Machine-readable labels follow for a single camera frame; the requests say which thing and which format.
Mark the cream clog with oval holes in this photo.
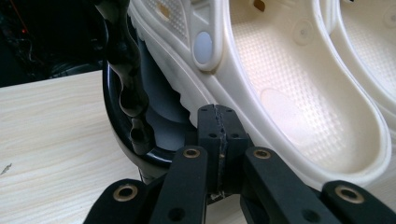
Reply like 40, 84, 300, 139
318, 0, 396, 133

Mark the cream clog with round holes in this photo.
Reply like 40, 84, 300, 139
126, 0, 394, 191

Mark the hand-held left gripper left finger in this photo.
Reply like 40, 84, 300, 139
196, 104, 225, 201

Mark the red and black two-tier rack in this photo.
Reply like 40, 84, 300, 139
92, 0, 201, 185

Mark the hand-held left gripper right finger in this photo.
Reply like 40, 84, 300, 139
216, 104, 254, 194

